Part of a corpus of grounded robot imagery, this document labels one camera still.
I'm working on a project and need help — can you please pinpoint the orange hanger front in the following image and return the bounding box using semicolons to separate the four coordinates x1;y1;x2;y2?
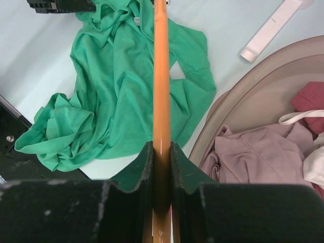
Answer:
152;1;172;242

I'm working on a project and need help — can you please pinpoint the metal clothes rack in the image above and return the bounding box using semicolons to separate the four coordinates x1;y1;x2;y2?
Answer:
240;0;314;63

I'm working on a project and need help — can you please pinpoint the pink mauve garment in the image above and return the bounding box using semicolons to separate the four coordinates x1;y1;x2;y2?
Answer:
199;123;323;197

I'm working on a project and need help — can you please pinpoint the brown plastic laundry basket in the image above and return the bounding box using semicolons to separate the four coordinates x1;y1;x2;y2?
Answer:
189;36;323;181

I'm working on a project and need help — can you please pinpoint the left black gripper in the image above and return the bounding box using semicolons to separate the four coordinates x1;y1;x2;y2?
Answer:
27;0;96;14

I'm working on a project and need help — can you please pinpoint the green tank top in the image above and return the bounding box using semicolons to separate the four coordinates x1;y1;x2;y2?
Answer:
15;1;216;172

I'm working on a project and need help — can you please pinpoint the red garment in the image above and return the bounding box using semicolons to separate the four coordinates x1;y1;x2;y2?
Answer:
291;82;323;140

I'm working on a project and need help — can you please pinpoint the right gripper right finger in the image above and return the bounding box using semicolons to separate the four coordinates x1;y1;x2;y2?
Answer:
171;143;323;242

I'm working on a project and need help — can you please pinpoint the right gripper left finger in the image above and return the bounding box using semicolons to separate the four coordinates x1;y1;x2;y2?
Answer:
1;142;153;242

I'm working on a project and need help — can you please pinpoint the white garment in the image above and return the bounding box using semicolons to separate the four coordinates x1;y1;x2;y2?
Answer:
278;110;323;189

